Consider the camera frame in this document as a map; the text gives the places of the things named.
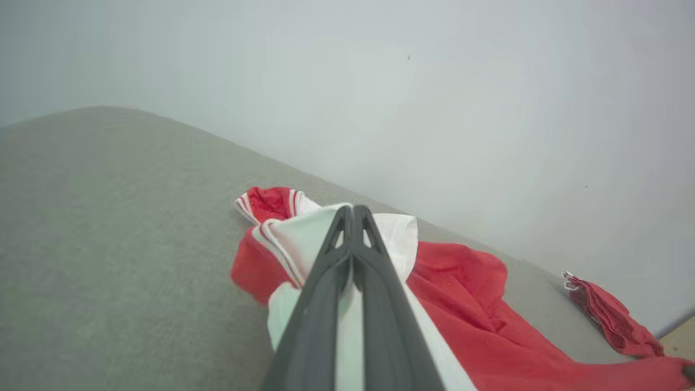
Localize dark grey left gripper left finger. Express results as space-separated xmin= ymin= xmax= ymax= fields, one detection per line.
xmin=261 ymin=205 xmax=354 ymax=391

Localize red basketball jersey white trim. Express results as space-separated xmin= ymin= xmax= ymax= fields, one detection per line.
xmin=231 ymin=186 xmax=695 ymax=391

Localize red shorts with white stripe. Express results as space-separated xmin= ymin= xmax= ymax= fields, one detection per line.
xmin=562 ymin=271 xmax=666 ymax=359

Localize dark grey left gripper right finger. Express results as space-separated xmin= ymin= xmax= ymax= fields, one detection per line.
xmin=353 ymin=205 xmax=446 ymax=391

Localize grey fabric sofa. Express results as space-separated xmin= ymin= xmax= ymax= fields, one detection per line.
xmin=0 ymin=106 xmax=660 ymax=391

